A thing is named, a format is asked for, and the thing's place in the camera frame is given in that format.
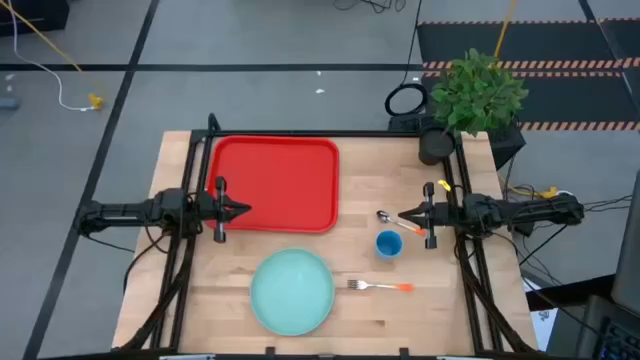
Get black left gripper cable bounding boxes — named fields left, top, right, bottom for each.
left=143, top=219, right=172, bottom=254

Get black keyboard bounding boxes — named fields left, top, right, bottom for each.
left=597, top=319, right=640, bottom=360

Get long yellow floor cable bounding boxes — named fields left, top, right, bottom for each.
left=0, top=0, right=106, bottom=101

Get black plant pot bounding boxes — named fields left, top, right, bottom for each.
left=418, top=125, right=457, bottom=166

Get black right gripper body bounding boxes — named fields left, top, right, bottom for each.
left=423, top=182, right=454, bottom=250

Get grey monitor edge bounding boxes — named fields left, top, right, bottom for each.
left=610, top=169, right=640, bottom=316

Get black left base cable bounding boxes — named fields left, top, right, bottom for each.
left=123, top=232, right=169, bottom=295

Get orange-handled metal spoon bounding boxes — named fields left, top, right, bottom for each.
left=376, top=209, right=427, bottom=237

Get red plastic tray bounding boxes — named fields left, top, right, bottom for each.
left=205, top=135, right=341, bottom=235

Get green leafy plant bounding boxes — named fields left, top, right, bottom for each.
left=429, top=47, right=530, bottom=137

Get black hazard-striped floor mat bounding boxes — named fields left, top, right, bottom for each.
left=417, top=18, right=640, bottom=132

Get coiled black floor cable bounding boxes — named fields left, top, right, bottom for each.
left=383, top=82, right=429, bottom=117

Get white paper sheet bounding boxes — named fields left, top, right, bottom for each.
left=522, top=279, right=557, bottom=351

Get black crate on floor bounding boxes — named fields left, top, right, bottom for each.
left=0, top=0, right=71, bottom=37

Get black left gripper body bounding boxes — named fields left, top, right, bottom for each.
left=198, top=175, right=229, bottom=244

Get white floor cable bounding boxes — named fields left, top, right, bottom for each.
left=7, top=0, right=94, bottom=112

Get teal round plate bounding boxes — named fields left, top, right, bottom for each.
left=249, top=248, right=336, bottom=337

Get black metal table frame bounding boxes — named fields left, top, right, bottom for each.
left=112, top=112, right=539, bottom=360

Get yellow cable over mat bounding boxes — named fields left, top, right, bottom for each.
left=493, top=0, right=519, bottom=59

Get blue plastic cup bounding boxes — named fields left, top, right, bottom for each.
left=375, top=229, right=404, bottom=261

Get tangled black floor cables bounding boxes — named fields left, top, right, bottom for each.
left=332, top=0, right=407, bottom=14

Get orange-handled metal fork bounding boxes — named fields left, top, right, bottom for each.
left=347, top=279, right=415, bottom=294

